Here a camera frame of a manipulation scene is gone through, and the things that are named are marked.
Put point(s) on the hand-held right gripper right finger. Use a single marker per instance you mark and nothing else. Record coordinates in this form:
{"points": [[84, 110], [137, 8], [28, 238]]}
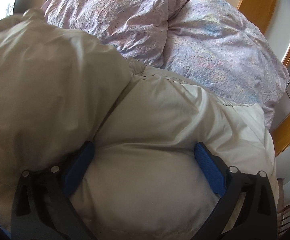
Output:
{"points": [[210, 167]]}

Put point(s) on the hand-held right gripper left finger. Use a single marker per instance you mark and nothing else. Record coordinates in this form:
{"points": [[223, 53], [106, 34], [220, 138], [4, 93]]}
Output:
{"points": [[79, 165]]}

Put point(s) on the white puffer jacket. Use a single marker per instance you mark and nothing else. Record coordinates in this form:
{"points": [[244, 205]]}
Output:
{"points": [[147, 155]]}

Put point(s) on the purple floral duvet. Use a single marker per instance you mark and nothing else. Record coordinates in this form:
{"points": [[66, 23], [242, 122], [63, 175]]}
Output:
{"points": [[210, 42]]}

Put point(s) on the frosted glass sliding door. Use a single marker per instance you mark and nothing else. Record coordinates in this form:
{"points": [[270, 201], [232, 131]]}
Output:
{"points": [[282, 17]]}

